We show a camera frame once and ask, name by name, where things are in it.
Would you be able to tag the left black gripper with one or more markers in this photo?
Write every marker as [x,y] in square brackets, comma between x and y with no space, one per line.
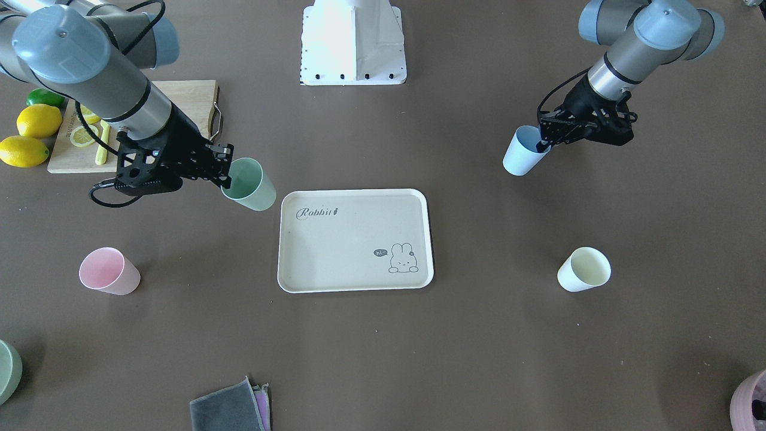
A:
[577,101]

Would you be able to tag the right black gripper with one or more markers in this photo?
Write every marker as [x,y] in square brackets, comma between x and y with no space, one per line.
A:
[187,145]

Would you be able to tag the blue plastic cup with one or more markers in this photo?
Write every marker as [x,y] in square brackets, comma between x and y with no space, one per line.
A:
[521,155]

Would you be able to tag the green plastic cup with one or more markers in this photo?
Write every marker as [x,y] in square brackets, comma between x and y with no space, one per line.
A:
[250,185]

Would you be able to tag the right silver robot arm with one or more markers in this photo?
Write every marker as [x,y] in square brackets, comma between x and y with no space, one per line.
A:
[94,53]

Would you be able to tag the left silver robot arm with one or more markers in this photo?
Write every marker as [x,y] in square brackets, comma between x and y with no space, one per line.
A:
[639,36]

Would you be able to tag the beige rabbit tray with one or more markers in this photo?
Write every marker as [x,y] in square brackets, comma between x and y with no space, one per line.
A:
[354,240]

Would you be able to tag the bamboo cutting board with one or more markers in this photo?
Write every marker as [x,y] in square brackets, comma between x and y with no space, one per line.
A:
[195,98]

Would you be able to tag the yellow plastic knife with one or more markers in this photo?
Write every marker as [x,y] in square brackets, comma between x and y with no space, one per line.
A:
[104,148]

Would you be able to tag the cream plastic cup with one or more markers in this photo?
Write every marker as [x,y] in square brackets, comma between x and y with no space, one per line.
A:
[584,269]

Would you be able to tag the halved lemon piece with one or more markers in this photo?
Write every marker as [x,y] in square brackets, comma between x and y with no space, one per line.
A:
[88,116]
[82,136]

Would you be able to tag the pink plastic cup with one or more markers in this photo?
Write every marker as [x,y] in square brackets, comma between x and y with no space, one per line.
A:
[108,270]

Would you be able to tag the yellow lemon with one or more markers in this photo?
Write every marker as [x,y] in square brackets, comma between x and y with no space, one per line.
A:
[23,151]
[39,121]

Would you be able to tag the green lime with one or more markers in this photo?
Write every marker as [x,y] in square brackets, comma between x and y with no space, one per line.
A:
[46,97]

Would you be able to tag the grey folded cloth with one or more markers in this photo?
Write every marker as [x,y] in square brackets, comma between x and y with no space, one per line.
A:
[239,407]

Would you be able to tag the green bowl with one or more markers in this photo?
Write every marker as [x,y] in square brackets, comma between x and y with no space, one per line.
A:
[11,370]

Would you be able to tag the pink bowl with ice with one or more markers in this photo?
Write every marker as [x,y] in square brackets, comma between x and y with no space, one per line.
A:
[746,410]

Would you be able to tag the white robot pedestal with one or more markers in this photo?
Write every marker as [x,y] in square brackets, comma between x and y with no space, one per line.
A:
[352,43]

